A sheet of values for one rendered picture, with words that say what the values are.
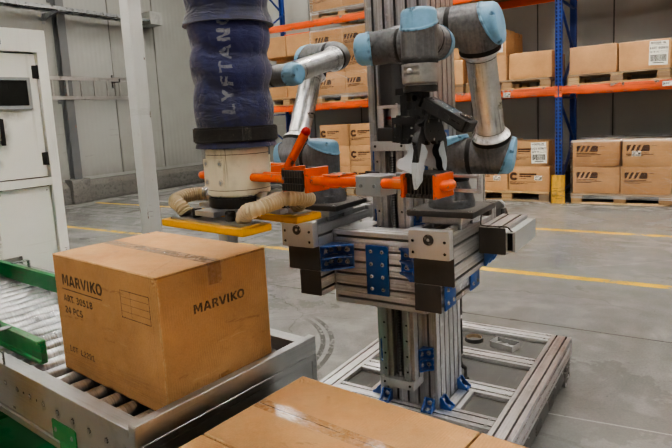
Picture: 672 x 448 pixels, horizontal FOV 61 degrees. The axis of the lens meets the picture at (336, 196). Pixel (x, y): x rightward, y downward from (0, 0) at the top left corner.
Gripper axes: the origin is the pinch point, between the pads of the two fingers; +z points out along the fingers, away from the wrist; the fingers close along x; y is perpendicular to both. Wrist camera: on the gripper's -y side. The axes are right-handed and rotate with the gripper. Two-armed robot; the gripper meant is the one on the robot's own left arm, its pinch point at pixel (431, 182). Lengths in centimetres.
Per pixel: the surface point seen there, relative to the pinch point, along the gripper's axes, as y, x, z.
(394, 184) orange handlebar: 6.9, 3.6, 0.2
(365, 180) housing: 14.5, 3.8, -0.4
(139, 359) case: 84, 23, 51
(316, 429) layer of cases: 35, 2, 66
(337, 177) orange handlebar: 23.0, 3.3, -0.8
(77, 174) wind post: 1004, -382, 66
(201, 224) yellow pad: 59, 16, 11
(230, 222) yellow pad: 52, 12, 11
